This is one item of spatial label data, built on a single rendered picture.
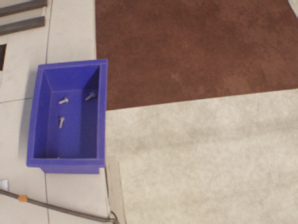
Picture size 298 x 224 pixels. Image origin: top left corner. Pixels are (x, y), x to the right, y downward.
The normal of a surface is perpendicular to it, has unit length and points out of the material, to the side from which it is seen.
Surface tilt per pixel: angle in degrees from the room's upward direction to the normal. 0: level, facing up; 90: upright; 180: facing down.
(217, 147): 0
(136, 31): 0
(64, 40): 0
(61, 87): 85
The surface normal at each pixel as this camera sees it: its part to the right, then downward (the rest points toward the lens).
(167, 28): -0.01, -0.52
